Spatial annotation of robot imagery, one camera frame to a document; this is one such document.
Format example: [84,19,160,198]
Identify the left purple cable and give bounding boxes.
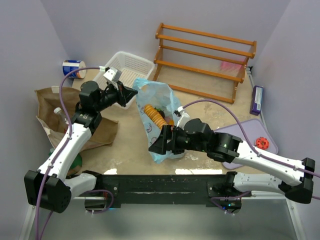
[34,66,106,240]

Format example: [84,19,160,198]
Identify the brown paper grocery bag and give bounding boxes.
[35,86,118,151]

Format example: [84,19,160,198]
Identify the wooden orange shelf rack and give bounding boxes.
[152,22,257,104]

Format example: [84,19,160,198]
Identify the lavender plastic tray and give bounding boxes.
[215,118,279,155]

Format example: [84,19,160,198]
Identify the light blue plastic bag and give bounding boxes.
[132,78,181,147]

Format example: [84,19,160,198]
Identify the dark round fruit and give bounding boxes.
[155,108,166,118]

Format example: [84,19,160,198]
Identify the red frosted donut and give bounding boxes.
[255,137,270,150]

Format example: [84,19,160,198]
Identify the purple box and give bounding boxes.
[249,85,264,116]

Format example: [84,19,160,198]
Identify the green plastic bag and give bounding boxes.
[48,148,83,178]

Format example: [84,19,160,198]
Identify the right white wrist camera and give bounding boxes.
[174,106,191,129]

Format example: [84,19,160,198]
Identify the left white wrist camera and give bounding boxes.
[99,66,122,90]

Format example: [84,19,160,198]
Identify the black base frame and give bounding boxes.
[82,172,252,214]

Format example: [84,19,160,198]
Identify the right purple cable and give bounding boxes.
[178,99,320,201]

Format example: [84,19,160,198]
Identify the blue white paper roll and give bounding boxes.
[62,60,87,79]

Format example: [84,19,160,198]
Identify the purple cable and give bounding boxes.
[34,66,106,240]
[178,99,320,201]

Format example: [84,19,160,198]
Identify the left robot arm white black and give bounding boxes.
[24,81,138,213]

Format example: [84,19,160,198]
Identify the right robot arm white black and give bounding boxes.
[148,118,315,204]

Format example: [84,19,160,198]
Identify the clear water bottle green label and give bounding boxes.
[53,107,69,132]

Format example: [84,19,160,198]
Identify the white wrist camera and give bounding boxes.
[99,66,122,90]
[174,106,191,129]

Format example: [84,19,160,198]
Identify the white plastic basket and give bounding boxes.
[93,51,155,110]

